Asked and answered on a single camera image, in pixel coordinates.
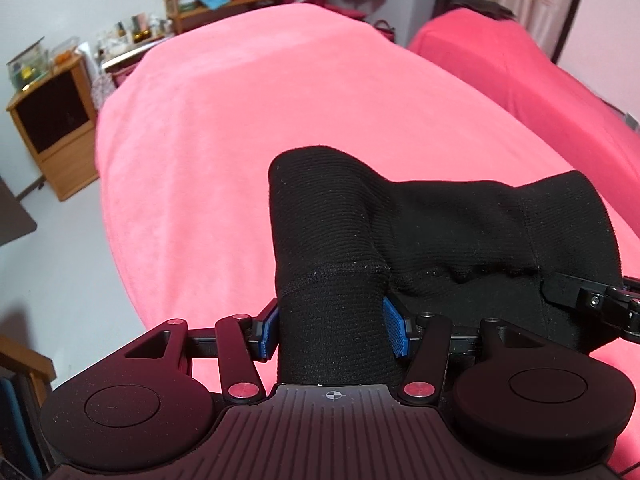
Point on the wooden cabinet with dark door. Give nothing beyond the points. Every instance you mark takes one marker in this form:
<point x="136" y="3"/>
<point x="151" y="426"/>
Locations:
<point x="55" y="125"/>

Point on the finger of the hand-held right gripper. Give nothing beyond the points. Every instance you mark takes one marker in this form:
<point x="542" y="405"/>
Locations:
<point x="590" y="300"/>

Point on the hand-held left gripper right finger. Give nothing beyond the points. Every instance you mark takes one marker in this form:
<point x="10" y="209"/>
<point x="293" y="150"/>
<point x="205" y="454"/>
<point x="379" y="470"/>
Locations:
<point x="396" y="327"/>

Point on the side table with bottles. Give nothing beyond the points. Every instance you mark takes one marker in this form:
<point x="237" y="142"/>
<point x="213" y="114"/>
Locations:
<point x="130" y="42"/>

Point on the pink fleece blanket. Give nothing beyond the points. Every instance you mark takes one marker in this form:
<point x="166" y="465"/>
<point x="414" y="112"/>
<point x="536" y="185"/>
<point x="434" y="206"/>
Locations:
<point x="500" y="70"/>
<point x="250" y="110"/>

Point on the dark table top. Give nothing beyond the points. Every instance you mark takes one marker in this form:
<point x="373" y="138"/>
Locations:
<point x="12" y="215"/>

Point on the wooden furniture edge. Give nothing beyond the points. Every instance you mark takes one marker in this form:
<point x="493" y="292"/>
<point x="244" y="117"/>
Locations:
<point x="25" y="360"/>

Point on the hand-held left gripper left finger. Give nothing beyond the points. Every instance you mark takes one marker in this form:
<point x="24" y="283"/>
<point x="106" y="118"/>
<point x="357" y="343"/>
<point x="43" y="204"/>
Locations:
<point x="270" y="330"/>

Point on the black pants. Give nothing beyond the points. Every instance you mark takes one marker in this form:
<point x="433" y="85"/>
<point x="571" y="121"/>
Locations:
<point x="350" y="220"/>

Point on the white lace cloth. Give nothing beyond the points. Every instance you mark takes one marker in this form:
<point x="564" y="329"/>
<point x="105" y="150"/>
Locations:
<point x="102" y="87"/>

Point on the clear plastic container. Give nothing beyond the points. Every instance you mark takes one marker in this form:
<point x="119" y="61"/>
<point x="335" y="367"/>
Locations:
<point x="65" y="50"/>

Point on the dark cloth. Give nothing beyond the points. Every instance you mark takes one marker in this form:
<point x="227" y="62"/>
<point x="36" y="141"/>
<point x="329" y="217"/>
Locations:
<point x="487" y="9"/>

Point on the glass tank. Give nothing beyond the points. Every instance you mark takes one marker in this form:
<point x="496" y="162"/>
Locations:
<point x="27" y="65"/>

